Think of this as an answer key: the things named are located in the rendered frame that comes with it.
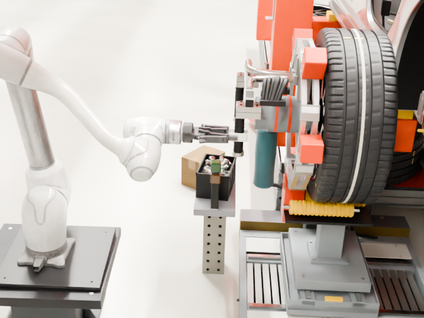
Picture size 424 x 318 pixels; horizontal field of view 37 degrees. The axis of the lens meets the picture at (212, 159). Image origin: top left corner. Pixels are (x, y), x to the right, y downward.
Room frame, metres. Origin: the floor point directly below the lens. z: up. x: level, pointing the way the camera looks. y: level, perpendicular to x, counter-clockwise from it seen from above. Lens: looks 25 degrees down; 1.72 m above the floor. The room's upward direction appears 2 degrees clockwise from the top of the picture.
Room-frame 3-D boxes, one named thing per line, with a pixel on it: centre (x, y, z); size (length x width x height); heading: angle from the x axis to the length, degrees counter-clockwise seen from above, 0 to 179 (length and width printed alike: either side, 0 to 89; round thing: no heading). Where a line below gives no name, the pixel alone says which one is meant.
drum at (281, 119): (2.27, -0.26, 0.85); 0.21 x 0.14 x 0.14; 89
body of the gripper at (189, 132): (2.11, 0.06, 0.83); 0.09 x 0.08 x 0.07; 89
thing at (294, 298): (2.26, -0.50, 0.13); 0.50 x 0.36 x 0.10; 179
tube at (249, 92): (2.17, -0.21, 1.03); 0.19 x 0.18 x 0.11; 89
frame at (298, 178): (2.27, -0.33, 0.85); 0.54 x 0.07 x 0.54; 179
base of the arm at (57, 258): (2.03, 0.63, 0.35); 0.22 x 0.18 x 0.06; 177
